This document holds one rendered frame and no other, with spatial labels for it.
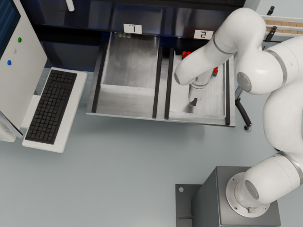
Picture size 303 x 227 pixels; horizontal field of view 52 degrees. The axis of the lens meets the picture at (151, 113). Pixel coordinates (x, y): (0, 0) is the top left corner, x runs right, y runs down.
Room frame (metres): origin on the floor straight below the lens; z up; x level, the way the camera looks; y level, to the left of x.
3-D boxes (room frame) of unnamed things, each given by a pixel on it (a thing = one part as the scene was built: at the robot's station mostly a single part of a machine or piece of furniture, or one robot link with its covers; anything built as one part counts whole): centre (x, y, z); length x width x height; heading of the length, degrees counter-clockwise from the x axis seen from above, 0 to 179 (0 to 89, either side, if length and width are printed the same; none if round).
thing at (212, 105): (0.78, -0.22, 0.90); 0.34 x 0.26 x 0.04; 176
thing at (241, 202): (0.27, -0.42, 0.95); 0.19 x 0.19 x 0.18
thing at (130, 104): (0.83, -0.05, 0.87); 0.70 x 0.48 x 0.02; 87
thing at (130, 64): (0.91, 0.11, 0.90); 0.34 x 0.26 x 0.04; 177
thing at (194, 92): (0.68, -0.19, 1.05); 0.10 x 0.07 x 0.11; 177
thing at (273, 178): (0.25, -0.40, 1.16); 0.19 x 0.12 x 0.24; 119
